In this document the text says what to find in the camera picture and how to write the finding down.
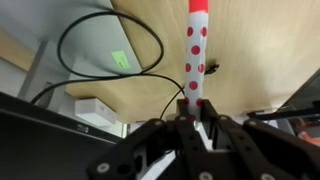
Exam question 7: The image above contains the black computer monitor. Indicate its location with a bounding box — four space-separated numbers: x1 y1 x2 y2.
0 91 125 180

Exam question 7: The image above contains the orange handled tool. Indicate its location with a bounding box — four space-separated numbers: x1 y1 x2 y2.
297 128 320 146

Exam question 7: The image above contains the black cable with plug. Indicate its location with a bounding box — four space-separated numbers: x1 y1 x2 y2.
30 10 220 121

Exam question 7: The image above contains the grey monitor stand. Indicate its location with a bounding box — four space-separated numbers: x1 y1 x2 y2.
18 6 145 111

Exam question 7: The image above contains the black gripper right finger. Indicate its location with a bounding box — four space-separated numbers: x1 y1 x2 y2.
201 98 320 180

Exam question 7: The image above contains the white power strip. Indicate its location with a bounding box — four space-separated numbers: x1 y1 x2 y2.
74 97 118 128

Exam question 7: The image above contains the green sticker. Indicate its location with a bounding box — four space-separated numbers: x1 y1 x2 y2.
110 49 132 71

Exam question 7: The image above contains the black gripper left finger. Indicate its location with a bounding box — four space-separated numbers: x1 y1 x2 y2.
87 98 214 180

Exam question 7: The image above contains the white red-dotted marker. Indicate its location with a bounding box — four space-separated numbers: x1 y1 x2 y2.
182 0 211 116

